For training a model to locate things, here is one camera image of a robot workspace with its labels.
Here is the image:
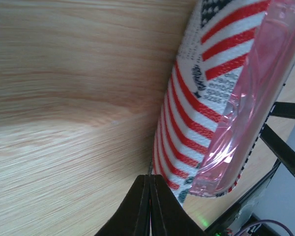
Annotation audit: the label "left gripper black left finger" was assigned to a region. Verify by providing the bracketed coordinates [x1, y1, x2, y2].
[96, 175, 150, 236]

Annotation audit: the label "red thin frame sunglasses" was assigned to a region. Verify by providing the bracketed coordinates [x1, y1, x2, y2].
[189, 0, 295, 198]

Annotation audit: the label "black aluminium frame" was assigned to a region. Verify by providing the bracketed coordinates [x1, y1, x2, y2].
[205, 102, 295, 236]

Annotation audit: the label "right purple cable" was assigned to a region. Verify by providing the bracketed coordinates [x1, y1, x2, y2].
[233, 219, 295, 236]

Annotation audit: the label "patterned sunglasses case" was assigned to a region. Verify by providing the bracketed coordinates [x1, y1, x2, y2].
[152, 0, 271, 204]

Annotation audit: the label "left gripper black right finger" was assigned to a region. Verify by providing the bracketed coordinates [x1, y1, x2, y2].
[149, 175, 206, 236]

